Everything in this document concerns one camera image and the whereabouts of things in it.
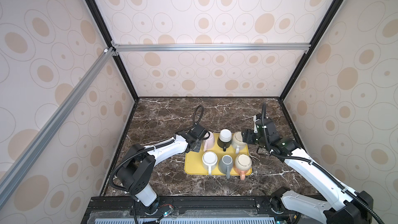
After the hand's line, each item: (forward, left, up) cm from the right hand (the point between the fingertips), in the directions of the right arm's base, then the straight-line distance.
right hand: (247, 132), depth 80 cm
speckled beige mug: (-1, +4, -10) cm, 10 cm away
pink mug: (0, +20, -10) cm, 22 cm away
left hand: (+1, +26, -11) cm, 29 cm away
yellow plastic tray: (-9, +28, -18) cm, 35 cm away
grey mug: (-13, +12, -8) cm, 20 cm away
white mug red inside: (-10, +19, -11) cm, 24 cm away
